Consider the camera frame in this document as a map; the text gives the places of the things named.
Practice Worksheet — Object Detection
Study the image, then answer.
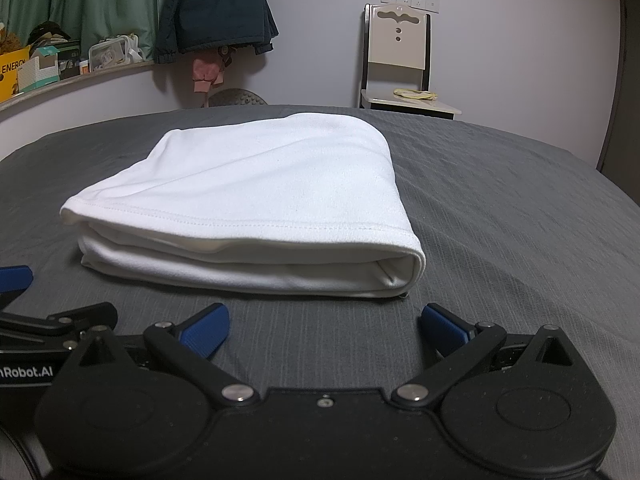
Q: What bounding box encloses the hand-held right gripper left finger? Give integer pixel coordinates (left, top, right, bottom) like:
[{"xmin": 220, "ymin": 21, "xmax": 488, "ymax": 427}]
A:
[{"xmin": 65, "ymin": 302, "xmax": 261, "ymax": 407}]

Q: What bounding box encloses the grey bed sheet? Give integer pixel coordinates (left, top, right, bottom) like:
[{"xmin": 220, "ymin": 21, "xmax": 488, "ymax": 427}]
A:
[{"xmin": 0, "ymin": 105, "xmax": 640, "ymax": 480}]

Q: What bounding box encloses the white shirt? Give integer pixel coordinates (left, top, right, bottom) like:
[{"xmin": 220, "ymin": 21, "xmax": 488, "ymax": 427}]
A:
[{"xmin": 59, "ymin": 112, "xmax": 427, "ymax": 301}]

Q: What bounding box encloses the pink cloth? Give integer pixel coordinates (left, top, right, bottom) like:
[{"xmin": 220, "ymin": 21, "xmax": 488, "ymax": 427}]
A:
[{"xmin": 192, "ymin": 52, "xmax": 224, "ymax": 94}]

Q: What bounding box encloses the grey round woven cushion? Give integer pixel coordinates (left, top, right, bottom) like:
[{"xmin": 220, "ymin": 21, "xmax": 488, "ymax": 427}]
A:
[{"xmin": 207, "ymin": 88, "xmax": 268, "ymax": 108}]

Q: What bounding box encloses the dark green jacket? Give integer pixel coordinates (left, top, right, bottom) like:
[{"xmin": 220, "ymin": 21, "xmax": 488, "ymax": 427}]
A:
[{"xmin": 154, "ymin": 0, "xmax": 280, "ymax": 65}]

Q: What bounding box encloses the cream and black chair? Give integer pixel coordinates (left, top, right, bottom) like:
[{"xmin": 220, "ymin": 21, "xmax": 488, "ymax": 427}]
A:
[{"xmin": 359, "ymin": 2, "xmax": 463, "ymax": 121}]

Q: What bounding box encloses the yellow white plush bundle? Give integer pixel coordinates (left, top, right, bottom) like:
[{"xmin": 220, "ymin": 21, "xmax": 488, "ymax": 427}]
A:
[{"xmin": 0, "ymin": 22, "xmax": 23, "ymax": 53}]

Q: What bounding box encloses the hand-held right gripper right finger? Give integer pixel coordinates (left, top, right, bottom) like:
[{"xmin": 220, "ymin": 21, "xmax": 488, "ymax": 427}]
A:
[{"xmin": 390, "ymin": 302, "xmax": 586, "ymax": 408}]

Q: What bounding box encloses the clear plastic container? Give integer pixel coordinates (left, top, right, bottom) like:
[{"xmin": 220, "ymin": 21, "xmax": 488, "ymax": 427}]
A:
[{"xmin": 89, "ymin": 35, "xmax": 132, "ymax": 72}]

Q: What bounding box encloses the grey window ledge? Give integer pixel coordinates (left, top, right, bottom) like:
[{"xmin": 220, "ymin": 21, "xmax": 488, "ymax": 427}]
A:
[{"xmin": 0, "ymin": 57, "xmax": 156, "ymax": 118}]

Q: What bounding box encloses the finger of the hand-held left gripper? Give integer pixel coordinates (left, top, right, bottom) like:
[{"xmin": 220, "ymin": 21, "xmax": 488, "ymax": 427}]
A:
[
  {"xmin": 0, "ymin": 302, "xmax": 119, "ymax": 352},
  {"xmin": 0, "ymin": 266, "xmax": 35, "ymax": 307}
]

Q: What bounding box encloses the black printed box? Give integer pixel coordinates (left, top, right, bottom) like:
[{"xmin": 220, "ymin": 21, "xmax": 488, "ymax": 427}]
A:
[{"xmin": 57, "ymin": 40, "xmax": 82, "ymax": 80}]

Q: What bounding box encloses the yellow cardboard box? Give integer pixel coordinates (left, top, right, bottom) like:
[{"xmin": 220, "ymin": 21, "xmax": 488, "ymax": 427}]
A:
[{"xmin": 0, "ymin": 46, "xmax": 32, "ymax": 103}]

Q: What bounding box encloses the teal and white box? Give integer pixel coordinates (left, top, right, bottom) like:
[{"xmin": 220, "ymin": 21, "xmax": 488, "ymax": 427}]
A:
[{"xmin": 17, "ymin": 45, "xmax": 61, "ymax": 93}]

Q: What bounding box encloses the dark cap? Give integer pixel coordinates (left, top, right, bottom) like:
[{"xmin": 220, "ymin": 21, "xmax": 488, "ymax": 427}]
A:
[{"xmin": 27, "ymin": 21, "xmax": 71, "ymax": 46}]

